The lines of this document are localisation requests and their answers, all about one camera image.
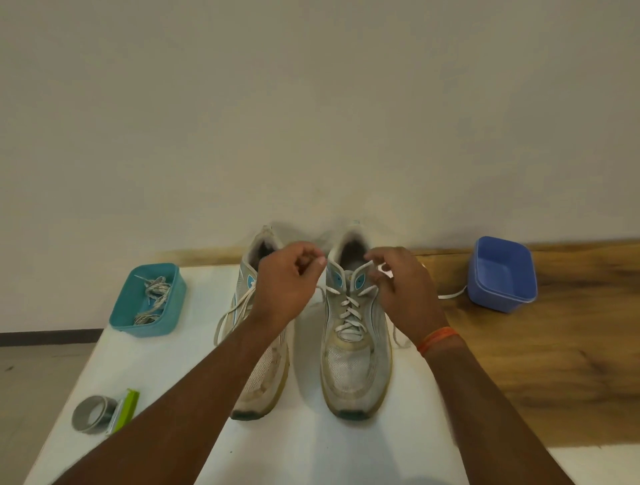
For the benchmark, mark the person's left forearm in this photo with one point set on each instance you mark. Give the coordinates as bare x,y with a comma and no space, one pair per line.
175,419

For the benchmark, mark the blue plastic container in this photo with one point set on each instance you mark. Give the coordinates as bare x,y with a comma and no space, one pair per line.
502,270

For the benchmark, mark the person's left hand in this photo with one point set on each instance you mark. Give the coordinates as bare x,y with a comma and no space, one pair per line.
285,290

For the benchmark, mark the green utility cutter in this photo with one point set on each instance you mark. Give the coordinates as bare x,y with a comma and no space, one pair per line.
127,409

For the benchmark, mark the person's right forearm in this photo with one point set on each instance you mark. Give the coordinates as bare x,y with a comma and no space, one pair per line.
495,424

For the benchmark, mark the teal plastic container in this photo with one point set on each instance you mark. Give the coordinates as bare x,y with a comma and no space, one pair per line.
122,315

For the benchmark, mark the orange thread wristband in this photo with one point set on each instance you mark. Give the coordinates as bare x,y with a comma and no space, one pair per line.
437,341

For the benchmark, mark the worn white sneaker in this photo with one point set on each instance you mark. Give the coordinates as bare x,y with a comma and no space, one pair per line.
265,385
355,380

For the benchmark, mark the grey tape roll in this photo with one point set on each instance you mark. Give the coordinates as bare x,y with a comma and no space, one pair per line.
79,422

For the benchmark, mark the person's right hand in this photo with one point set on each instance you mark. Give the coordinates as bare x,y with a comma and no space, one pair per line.
410,300

